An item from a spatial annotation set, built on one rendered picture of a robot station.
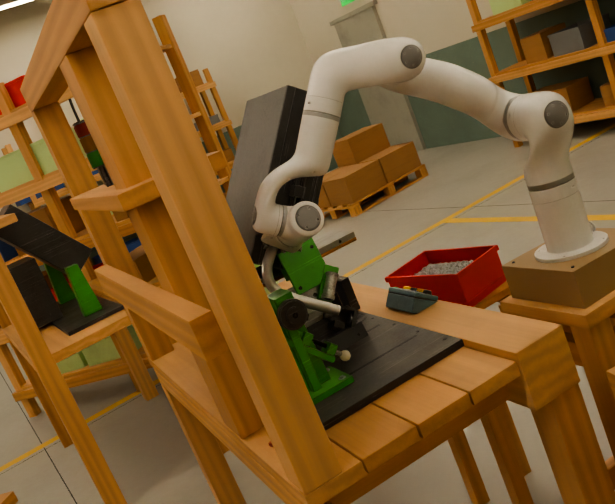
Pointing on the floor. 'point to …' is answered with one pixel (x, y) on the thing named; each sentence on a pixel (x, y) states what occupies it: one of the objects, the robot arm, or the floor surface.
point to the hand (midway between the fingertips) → (274, 244)
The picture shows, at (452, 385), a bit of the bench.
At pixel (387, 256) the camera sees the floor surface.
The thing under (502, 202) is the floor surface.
